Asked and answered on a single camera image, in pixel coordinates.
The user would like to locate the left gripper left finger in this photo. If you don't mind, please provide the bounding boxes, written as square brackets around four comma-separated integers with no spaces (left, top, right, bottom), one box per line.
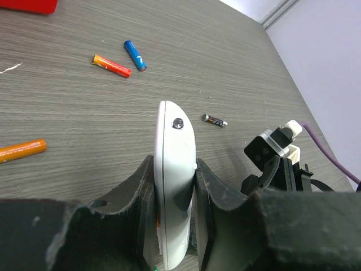
[1,156,156,270]

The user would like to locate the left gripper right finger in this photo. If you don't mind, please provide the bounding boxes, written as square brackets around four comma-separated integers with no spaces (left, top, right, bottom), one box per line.
[194,159,360,270]

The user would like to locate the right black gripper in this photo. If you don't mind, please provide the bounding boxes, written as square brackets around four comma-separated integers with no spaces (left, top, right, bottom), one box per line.
[240,155,333,195]

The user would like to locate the white remote control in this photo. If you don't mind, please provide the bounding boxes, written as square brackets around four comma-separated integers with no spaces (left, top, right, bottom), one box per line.
[153,100,197,270]

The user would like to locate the black battery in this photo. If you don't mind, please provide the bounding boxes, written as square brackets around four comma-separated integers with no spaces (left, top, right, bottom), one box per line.
[202,114,228,128]

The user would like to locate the orange battery upper left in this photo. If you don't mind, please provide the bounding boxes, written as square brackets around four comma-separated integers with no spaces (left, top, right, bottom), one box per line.
[1,139,47,163]

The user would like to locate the red battery near bin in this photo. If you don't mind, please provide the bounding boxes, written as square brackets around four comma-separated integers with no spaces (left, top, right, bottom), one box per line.
[92,54,131,78]

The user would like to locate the blue battery near bin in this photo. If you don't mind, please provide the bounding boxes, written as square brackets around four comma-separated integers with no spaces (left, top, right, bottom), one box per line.
[124,40,147,72]

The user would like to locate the red plastic bin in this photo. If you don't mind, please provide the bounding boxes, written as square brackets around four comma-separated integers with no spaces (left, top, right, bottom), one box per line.
[1,0,58,15]

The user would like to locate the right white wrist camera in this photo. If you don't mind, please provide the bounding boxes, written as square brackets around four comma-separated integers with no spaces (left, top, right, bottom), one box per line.
[244,120,303,172]

